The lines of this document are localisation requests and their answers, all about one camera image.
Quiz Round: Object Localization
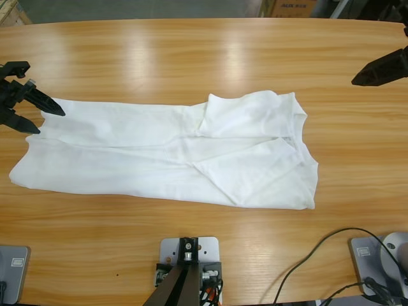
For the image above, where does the long black cable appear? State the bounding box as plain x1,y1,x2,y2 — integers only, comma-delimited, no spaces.
259,227,404,305

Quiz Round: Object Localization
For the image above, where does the white t-shirt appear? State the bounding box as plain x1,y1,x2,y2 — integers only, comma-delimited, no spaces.
8,90,320,211

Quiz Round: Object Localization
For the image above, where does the black side bracket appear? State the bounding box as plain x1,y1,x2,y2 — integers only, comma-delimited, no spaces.
154,262,175,287
200,260,223,283

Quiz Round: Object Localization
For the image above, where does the black post clamp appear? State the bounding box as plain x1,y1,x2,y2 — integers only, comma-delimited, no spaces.
177,236,201,268

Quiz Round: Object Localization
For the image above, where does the grey metal frame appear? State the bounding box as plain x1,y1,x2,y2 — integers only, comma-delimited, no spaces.
330,0,353,19

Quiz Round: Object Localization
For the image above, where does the wooden crate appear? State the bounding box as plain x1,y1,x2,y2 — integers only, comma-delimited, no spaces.
0,0,33,26

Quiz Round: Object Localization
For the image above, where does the black cable with plug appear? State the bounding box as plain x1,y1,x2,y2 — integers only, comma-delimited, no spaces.
320,276,408,306

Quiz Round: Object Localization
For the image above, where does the orange and black cable bundle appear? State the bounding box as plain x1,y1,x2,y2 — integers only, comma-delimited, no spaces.
199,279,224,306

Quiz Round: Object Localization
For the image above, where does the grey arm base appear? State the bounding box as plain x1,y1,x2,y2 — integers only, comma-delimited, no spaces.
0,244,32,305
348,231,408,296

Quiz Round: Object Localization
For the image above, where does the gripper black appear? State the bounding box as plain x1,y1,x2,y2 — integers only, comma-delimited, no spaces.
0,75,67,135
351,24,408,87

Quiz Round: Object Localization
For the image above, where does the cardboard box with AUX print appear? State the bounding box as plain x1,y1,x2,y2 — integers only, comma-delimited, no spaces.
270,0,319,18

